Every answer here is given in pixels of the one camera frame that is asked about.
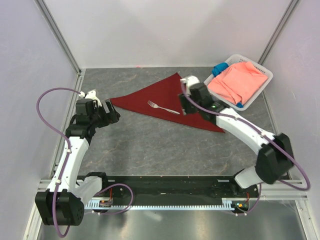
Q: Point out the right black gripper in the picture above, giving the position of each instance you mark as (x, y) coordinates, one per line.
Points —
(184, 100)

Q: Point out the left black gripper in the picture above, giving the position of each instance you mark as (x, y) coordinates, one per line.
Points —
(108, 118)

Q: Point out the dark red cloth napkin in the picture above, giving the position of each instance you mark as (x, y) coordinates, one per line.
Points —
(164, 93)

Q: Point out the silver metal fork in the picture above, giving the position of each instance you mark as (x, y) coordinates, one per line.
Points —
(155, 106)

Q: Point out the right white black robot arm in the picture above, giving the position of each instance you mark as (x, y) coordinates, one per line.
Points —
(274, 152)

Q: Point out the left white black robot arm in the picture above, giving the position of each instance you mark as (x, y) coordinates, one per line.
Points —
(63, 202)

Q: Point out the blue cloth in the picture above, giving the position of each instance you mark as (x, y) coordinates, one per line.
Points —
(219, 68)

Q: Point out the salmon pink cloth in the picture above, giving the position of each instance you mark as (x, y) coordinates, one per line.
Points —
(238, 82)

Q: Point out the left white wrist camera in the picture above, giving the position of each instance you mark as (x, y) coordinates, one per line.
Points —
(92, 94)

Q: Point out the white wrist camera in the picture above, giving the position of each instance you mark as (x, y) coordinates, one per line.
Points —
(92, 94)
(189, 81)

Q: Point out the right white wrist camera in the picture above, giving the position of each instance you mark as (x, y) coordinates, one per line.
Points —
(189, 81)

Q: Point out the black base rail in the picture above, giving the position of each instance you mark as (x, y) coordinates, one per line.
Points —
(216, 187)

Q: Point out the left aluminium frame post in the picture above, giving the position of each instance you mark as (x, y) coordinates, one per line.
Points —
(58, 34)

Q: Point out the aluminium frame post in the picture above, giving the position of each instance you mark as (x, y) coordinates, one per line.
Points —
(290, 9)
(58, 34)

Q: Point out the white slotted cable duct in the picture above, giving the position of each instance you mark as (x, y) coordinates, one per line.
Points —
(100, 205)

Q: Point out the right aluminium frame post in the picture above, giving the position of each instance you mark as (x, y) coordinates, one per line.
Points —
(290, 9)

